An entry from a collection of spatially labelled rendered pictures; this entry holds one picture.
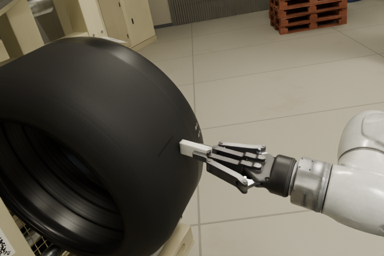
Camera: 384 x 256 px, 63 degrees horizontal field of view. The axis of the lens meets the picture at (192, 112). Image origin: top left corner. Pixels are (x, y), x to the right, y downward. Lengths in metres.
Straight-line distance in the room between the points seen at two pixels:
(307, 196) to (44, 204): 0.79
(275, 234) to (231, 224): 0.28
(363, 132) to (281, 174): 0.19
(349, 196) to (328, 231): 1.59
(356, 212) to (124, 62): 0.52
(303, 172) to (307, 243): 1.52
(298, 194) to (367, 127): 0.20
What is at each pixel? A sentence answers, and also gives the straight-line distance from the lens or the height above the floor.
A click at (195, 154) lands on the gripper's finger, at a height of 1.24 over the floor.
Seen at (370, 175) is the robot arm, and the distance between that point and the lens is 0.60.
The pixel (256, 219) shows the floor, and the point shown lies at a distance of 2.19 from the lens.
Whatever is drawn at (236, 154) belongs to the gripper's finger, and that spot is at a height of 1.24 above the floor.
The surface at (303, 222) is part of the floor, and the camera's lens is 2.19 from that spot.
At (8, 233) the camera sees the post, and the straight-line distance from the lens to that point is 0.69.
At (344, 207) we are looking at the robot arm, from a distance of 0.58.
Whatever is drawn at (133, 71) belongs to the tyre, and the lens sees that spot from 0.70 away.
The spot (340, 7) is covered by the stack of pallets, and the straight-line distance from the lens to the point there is 6.01.
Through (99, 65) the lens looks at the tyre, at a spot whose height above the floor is 1.43.
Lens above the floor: 1.62
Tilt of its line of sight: 28 degrees down
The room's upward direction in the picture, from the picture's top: 11 degrees counter-clockwise
